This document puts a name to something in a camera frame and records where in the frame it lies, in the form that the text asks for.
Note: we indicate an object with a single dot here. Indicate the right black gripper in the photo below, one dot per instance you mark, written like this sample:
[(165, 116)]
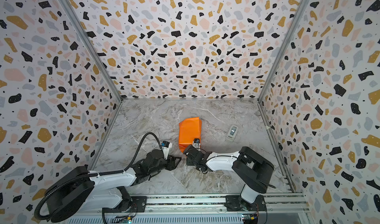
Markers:
[(188, 162)]

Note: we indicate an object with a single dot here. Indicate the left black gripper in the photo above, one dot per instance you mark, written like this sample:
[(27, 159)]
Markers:
[(171, 162)]

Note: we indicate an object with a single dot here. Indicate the white tape dispenser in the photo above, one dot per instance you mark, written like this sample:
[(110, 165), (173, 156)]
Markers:
[(232, 133)]

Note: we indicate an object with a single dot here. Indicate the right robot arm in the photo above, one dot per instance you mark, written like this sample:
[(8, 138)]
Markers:
[(253, 169)]

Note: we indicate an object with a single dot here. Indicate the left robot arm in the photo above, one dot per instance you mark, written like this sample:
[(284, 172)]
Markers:
[(84, 190)]

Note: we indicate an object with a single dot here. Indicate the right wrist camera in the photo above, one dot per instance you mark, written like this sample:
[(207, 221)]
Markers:
[(196, 143)]

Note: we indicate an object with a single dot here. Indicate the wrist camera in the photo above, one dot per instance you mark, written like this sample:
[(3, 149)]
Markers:
[(196, 143), (166, 146)]

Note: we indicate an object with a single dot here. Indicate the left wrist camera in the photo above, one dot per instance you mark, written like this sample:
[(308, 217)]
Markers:
[(166, 146)]

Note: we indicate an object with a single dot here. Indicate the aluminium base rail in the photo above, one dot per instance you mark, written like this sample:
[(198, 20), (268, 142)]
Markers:
[(282, 208)]

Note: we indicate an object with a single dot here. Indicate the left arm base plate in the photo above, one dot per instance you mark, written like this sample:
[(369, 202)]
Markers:
[(135, 204)]

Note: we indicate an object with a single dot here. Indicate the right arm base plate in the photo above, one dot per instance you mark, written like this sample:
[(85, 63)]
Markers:
[(235, 203)]

